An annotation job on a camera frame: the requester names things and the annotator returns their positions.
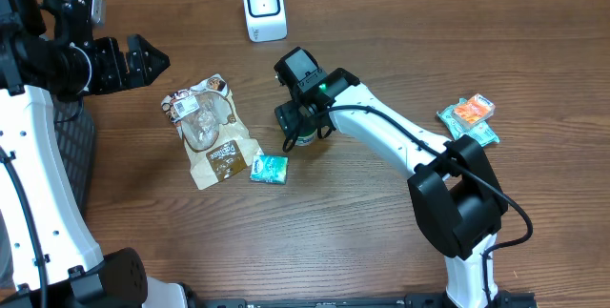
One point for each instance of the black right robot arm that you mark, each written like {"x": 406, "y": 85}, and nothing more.
{"x": 453, "y": 189}

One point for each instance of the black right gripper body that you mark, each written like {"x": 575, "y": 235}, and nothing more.
{"x": 295, "y": 118}

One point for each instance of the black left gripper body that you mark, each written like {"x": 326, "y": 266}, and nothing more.
{"x": 108, "y": 69}

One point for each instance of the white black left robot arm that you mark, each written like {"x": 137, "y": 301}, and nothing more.
{"x": 48, "y": 54}

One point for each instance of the green lid spice jar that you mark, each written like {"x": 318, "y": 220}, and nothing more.
{"x": 305, "y": 139}

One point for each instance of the teal white packet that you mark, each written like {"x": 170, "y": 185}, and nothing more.
{"x": 482, "y": 132}

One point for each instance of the brown white snack pouch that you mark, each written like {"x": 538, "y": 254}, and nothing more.
{"x": 217, "y": 143}

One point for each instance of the orange small box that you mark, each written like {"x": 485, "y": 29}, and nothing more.
{"x": 473, "y": 111}

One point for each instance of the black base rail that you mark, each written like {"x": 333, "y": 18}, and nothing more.
{"x": 409, "y": 301}

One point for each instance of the white barcode scanner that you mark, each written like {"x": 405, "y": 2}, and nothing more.
{"x": 265, "y": 20}

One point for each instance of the grey plastic mesh basket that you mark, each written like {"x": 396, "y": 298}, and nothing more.
{"x": 76, "y": 137}

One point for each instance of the teal box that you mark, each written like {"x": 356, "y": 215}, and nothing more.
{"x": 269, "y": 169}

